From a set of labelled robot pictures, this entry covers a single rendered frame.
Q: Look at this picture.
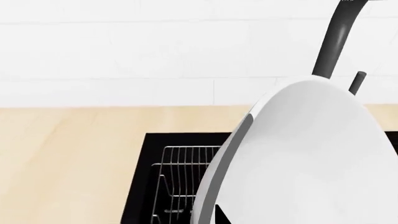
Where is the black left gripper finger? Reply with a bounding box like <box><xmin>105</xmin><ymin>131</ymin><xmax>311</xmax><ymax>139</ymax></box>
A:
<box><xmin>215</xmin><ymin>203</ymin><xmax>233</xmax><ymax>224</ymax></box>

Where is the dark grey faucet lever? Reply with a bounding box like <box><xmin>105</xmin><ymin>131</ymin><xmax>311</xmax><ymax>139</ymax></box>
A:
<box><xmin>348</xmin><ymin>71</ymin><xmax>368</xmax><ymax>96</ymax></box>

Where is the black kitchen sink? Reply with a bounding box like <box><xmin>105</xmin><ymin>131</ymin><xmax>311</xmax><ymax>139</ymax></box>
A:
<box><xmin>120</xmin><ymin>131</ymin><xmax>398</xmax><ymax>224</ymax></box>

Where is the dark grey curved faucet spout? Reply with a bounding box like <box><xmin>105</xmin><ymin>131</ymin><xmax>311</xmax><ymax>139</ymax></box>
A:
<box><xmin>311</xmin><ymin>0</ymin><xmax>369</xmax><ymax>79</ymax></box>

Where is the metal wire dish rack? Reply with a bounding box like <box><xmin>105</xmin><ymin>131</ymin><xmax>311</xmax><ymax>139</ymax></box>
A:
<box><xmin>150</xmin><ymin>145</ymin><xmax>223</xmax><ymax>224</ymax></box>

